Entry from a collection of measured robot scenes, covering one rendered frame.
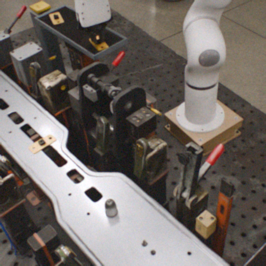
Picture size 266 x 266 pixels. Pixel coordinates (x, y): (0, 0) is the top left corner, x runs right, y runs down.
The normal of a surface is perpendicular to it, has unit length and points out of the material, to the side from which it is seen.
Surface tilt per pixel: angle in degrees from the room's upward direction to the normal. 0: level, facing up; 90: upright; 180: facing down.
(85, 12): 89
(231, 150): 0
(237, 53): 0
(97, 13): 94
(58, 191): 0
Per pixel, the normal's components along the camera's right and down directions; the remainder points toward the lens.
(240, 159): -0.07, -0.71
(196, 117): -0.36, 0.70
